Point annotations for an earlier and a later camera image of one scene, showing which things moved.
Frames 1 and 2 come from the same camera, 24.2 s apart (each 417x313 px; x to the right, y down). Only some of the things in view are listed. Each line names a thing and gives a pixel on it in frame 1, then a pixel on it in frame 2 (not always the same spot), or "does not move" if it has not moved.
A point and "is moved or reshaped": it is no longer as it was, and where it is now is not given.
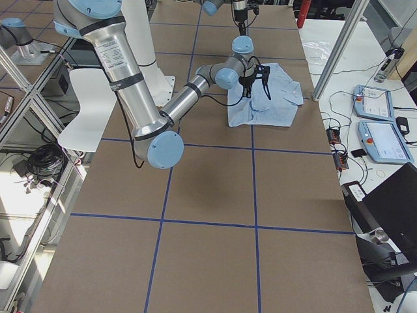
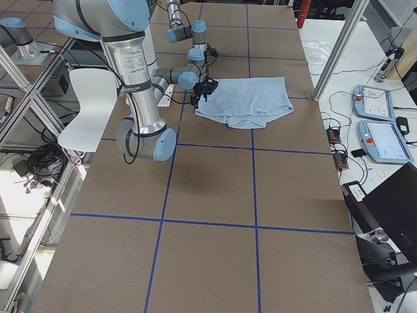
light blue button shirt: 286,96 is moved or reshaped
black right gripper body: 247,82 to 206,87
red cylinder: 305,6 does not move
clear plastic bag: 317,51 does not move
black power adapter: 402,124 does not move
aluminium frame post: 359,8 does not move
